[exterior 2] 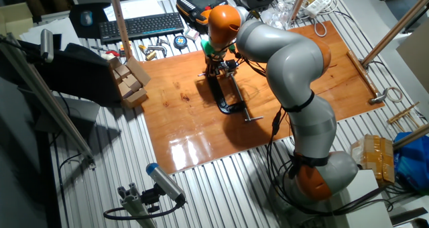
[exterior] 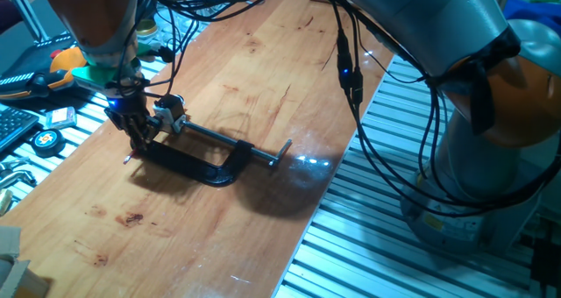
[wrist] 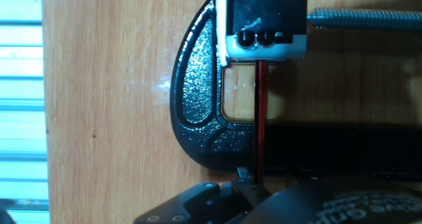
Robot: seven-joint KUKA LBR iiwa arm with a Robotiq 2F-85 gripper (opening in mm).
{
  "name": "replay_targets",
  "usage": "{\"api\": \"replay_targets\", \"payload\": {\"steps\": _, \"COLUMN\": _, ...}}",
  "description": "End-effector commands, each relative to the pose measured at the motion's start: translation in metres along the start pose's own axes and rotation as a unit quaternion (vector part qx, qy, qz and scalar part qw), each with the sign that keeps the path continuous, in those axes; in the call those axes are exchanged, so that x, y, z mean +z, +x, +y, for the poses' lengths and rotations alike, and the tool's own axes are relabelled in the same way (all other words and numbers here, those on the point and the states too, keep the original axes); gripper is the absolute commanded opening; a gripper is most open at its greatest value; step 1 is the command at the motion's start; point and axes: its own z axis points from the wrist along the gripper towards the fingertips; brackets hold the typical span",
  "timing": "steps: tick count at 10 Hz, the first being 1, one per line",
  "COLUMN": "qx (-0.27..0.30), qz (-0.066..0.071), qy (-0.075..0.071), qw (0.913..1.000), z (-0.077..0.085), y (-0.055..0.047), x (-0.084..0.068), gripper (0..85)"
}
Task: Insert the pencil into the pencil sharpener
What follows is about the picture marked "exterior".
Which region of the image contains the open cardboard box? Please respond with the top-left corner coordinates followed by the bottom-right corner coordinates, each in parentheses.
top-left (0, 225), bottom-right (53, 298)

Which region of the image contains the orange black teach pendant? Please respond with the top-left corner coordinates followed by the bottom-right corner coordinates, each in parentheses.
top-left (0, 33), bottom-right (91, 101)

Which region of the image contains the chrome pipe fitting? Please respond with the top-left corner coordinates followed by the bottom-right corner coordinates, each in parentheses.
top-left (0, 156), bottom-right (39, 190)

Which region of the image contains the blue bag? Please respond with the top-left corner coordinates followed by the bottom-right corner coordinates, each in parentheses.
top-left (502, 0), bottom-right (561, 30)

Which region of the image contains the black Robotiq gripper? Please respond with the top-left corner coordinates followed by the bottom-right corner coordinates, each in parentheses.
top-left (103, 91), bottom-right (162, 152)

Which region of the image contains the brass fitting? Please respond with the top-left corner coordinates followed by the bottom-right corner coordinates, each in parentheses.
top-left (0, 188), bottom-right (15, 217)

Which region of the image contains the glass jar gold lid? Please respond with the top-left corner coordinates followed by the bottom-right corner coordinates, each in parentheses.
top-left (135, 18), bottom-right (160, 43)

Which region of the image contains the grey metal rod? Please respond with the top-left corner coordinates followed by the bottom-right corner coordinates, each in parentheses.
top-left (3, 0), bottom-right (50, 43)

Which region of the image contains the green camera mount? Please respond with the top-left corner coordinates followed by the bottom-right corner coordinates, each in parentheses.
top-left (71, 41), bottom-right (163, 98)

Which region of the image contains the black C-clamp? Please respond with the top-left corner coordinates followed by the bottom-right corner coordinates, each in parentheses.
top-left (130, 117), bottom-right (293, 188)

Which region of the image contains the clear glass jar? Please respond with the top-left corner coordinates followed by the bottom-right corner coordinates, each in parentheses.
top-left (155, 6), bottom-right (207, 43)

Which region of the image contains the wooden board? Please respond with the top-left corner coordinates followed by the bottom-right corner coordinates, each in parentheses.
top-left (0, 0), bottom-right (395, 298)

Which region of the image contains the small pink white pack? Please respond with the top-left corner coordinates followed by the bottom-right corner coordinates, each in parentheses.
top-left (43, 106), bottom-right (79, 131)

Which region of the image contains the red pencil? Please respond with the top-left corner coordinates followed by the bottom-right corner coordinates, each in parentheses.
top-left (122, 147), bottom-right (142, 166)

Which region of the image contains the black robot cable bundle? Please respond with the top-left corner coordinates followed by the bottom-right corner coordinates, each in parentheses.
top-left (113, 0), bottom-right (561, 218)

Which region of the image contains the black keyboard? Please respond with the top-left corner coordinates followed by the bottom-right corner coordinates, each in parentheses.
top-left (0, 106), bottom-right (40, 155)

